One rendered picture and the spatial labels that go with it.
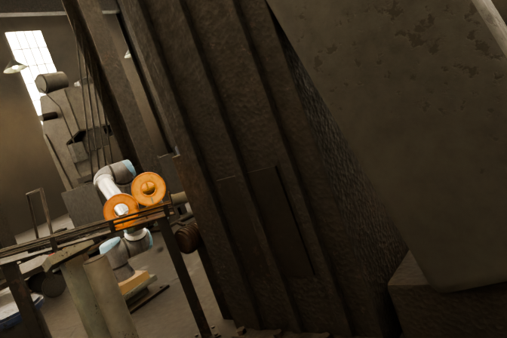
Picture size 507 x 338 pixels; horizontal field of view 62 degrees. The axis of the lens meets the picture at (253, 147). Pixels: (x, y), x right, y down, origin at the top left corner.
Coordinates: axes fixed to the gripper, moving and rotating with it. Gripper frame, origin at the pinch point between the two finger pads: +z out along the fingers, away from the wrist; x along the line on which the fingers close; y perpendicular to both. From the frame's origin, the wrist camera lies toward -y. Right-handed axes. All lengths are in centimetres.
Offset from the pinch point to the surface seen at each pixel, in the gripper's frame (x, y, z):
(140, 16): 20, 53, 51
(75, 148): -80, 203, -496
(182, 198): 12.7, -11.9, -1.0
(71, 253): -46, -12, -34
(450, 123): 75, -35, 106
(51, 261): -55, -13, -28
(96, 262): -35.2, -21.9, -25.2
